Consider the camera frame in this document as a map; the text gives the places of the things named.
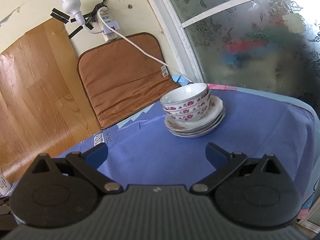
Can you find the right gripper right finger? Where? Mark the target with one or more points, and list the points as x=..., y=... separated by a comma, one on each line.
x=255, y=193

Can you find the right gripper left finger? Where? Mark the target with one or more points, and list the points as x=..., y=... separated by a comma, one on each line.
x=58, y=192

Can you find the floral plate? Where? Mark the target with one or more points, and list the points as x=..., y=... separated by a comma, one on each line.
x=201, y=132
x=214, y=110
x=202, y=128

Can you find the red flower bowl back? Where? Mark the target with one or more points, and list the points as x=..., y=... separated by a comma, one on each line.
x=192, y=115

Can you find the small red flower bowl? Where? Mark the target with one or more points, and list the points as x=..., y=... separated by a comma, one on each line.
x=182, y=95

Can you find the floral plate back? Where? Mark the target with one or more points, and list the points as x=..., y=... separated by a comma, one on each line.
x=202, y=128

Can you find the large red flower bowl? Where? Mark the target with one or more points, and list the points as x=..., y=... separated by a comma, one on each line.
x=189, y=107

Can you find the white enamel mug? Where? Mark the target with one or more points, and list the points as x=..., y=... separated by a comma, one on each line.
x=5, y=186

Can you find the wood pattern vinyl sheet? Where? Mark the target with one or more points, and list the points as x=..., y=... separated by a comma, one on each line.
x=43, y=105

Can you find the blue patterned tablecloth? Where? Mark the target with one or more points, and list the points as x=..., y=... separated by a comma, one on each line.
x=151, y=164

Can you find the brown seat cushion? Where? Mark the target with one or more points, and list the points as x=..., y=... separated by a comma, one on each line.
x=119, y=81

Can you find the frosted glass window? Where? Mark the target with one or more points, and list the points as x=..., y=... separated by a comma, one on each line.
x=266, y=45

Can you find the white power strip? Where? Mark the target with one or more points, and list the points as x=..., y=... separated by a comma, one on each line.
x=107, y=25

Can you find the white light bulb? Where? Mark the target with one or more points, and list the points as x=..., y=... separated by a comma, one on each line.
x=72, y=7

